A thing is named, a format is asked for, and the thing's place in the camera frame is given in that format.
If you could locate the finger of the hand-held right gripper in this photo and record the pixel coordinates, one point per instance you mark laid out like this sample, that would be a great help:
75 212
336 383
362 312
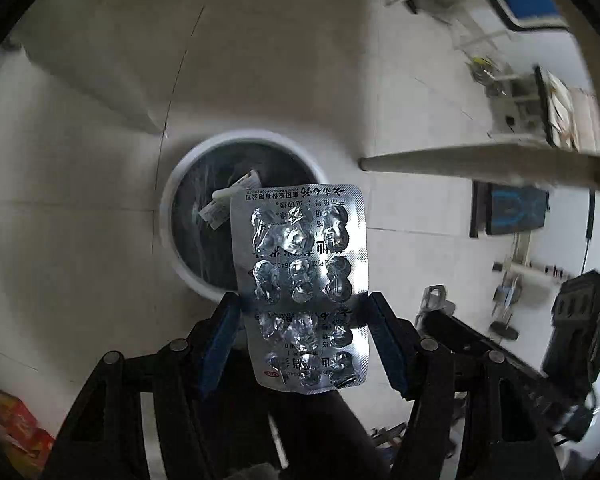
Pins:
472 332

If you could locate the black and blue workout bench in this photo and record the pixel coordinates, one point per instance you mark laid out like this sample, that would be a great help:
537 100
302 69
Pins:
515 207

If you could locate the white low rack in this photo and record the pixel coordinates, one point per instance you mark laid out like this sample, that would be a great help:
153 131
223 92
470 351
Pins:
530 270

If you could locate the red snack packet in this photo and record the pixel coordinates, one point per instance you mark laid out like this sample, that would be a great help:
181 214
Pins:
15 425

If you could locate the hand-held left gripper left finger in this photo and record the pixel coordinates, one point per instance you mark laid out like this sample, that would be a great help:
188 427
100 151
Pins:
220 350

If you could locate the silver pill blister pack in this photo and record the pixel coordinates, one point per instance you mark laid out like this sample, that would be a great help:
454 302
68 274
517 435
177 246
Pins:
300 260

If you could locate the white round trash bin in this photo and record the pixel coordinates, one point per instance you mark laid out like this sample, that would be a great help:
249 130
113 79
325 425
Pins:
190 250

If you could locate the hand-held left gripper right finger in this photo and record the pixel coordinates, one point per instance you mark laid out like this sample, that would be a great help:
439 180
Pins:
390 350

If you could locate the white table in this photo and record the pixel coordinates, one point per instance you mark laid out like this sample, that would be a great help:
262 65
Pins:
480 165

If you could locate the white paper packet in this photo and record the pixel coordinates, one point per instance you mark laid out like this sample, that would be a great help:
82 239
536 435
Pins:
220 207

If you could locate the person's legs in dark pants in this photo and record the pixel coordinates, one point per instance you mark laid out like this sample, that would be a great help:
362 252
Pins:
305 435

